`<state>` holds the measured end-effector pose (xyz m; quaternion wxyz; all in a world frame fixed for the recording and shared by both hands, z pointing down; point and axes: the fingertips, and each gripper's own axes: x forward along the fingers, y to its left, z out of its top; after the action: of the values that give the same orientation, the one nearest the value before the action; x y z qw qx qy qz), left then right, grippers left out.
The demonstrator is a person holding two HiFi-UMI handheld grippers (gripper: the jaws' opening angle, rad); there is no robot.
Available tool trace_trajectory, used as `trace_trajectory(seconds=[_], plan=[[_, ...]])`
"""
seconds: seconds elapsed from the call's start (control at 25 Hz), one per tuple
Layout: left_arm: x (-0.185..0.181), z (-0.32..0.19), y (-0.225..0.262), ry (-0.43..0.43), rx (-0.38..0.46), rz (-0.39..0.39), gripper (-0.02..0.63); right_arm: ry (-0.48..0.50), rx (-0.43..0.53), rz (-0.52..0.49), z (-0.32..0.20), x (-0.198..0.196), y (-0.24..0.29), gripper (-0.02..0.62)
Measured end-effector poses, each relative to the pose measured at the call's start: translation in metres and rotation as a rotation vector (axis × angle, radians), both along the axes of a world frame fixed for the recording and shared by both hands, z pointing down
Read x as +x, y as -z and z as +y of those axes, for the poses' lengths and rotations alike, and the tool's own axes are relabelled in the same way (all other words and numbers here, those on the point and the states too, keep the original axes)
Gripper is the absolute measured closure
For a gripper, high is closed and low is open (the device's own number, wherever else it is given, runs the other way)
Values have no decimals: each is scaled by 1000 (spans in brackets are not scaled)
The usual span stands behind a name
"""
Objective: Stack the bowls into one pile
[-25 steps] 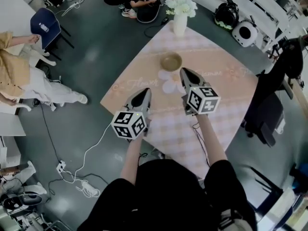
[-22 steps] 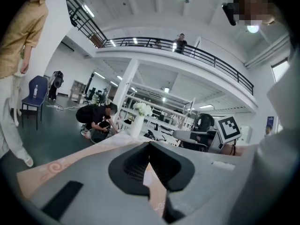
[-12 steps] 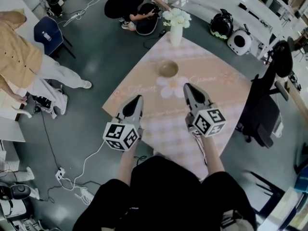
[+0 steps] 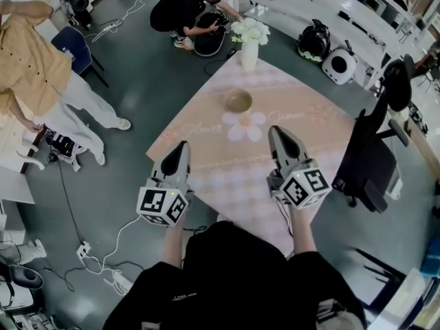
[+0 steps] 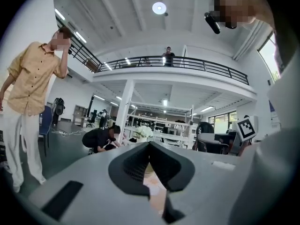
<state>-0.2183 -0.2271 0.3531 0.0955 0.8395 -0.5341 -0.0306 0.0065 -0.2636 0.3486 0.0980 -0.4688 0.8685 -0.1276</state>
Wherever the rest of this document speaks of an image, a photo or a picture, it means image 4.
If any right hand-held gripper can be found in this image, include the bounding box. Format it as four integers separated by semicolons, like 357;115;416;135
266;126;333;212

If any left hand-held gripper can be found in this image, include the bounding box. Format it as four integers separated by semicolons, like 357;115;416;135
135;141;195;228

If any person's left forearm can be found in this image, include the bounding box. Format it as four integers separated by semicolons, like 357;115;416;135
160;223;186;271

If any person's right forearm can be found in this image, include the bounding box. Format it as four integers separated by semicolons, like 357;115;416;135
287;206;319;261

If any pink checked tablecloth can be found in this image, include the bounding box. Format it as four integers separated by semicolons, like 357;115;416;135
146;49;357;257

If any black office chair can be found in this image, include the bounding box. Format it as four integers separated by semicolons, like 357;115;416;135
331;54;414;215

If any white round-window backpack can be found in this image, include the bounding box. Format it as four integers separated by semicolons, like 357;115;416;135
321;46;359;87

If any black white floor device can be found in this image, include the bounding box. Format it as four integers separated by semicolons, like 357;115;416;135
44;129;86;172

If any black backpack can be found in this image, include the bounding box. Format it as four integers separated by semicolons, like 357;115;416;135
296;19;332;62

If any person's black shirt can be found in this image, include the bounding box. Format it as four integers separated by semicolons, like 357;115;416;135
102;220;367;330

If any white flower bouquet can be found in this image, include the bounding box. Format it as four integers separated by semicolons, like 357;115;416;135
229;16;271;46

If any black floor bag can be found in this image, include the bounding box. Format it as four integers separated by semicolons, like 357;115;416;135
193;12;228;58

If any blue chair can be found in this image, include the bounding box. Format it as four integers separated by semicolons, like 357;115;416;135
50;25;110;89

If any black metal rack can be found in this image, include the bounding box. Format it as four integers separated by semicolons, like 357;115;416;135
353;247;409;306

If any white long table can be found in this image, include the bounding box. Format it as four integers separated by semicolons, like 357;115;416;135
238;0;393;91

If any teal box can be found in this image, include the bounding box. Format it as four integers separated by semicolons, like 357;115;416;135
419;241;440;278

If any white black-faced device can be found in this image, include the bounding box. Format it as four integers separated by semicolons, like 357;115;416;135
0;238;48;311

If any black white wheeled device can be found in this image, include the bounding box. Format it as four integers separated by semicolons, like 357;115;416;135
57;0;94;31

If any grey stone counter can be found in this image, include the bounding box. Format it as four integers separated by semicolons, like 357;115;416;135
364;266;440;330

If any white floor cable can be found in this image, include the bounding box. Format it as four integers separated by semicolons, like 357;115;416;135
85;214;142;274

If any black looped floor cable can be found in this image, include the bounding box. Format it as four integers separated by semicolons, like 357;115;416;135
43;259;145;292

